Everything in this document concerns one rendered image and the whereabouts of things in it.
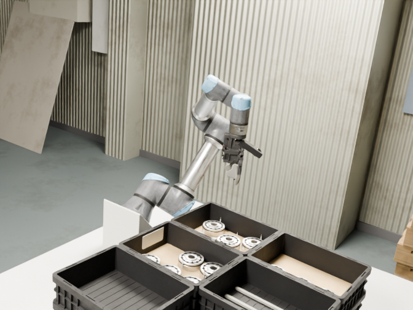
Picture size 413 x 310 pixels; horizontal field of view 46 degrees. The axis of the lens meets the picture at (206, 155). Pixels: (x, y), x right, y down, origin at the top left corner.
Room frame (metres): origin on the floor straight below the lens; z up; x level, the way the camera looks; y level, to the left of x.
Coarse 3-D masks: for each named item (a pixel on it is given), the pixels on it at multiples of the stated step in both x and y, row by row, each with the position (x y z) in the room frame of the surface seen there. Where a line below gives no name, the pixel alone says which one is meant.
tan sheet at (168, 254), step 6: (162, 246) 1.85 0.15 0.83; (168, 246) 1.85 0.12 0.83; (150, 252) 1.79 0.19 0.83; (156, 252) 1.79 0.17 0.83; (162, 252) 1.80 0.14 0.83; (168, 252) 1.80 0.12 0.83; (174, 252) 1.81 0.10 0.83; (180, 252) 1.81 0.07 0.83; (162, 258) 1.75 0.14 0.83; (168, 258) 1.75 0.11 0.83; (174, 258) 1.76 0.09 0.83; (174, 264) 1.71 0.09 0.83; (198, 276) 1.65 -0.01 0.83
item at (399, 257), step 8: (408, 224) 2.74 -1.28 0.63; (408, 232) 2.69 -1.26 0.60; (400, 240) 2.76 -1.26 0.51; (408, 240) 2.68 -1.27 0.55; (400, 248) 2.71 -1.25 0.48; (408, 248) 2.69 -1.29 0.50; (400, 256) 2.70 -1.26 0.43; (408, 256) 2.68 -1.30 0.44; (400, 264) 2.72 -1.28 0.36; (408, 264) 2.68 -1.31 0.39; (400, 272) 2.71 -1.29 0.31; (408, 272) 2.69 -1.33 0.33
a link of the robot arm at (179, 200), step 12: (216, 120) 2.28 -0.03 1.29; (204, 132) 2.29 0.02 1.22; (216, 132) 2.25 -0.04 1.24; (204, 144) 2.25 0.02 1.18; (216, 144) 2.23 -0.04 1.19; (204, 156) 2.20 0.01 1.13; (192, 168) 2.18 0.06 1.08; (204, 168) 2.18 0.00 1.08; (180, 180) 2.17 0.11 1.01; (192, 180) 2.14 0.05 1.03; (168, 192) 2.09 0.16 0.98; (180, 192) 2.10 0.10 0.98; (192, 192) 2.13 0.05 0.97; (168, 204) 2.07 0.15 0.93; (180, 204) 2.07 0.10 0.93; (192, 204) 2.09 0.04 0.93
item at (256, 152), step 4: (240, 140) 1.87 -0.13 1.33; (244, 140) 1.89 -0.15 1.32; (240, 144) 1.87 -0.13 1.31; (244, 144) 1.87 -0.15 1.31; (248, 144) 1.88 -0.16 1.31; (244, 148) 1.87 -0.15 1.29; (248, 148) 1.87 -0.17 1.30; (252, 148) 1.87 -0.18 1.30; (256, 148) 1.89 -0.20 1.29; (252, 152) 1.87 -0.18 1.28; (256, 152) 1.88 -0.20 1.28; (260, 152) 1.88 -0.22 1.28; (256, 156) 1.88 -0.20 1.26; (260, 156) 1.88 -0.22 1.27
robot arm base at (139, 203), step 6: (132, 198) 2.06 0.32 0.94; (138, 198) 2.04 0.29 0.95; (144, 198) 2.05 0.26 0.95; (126, 204) 2.02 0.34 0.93; (132, 204) 2.01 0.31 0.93; (138, 204) 2.02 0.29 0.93; (144, 204) 2.03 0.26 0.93; (150, 204) 2.04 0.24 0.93; (132, 210) 1.99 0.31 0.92; (138, 210) 2.01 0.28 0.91; (144, 210) 2.01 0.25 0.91; (150, 210) 2.04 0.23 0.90; (144, 216) 1.99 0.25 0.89; (150, 216) 2.03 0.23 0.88
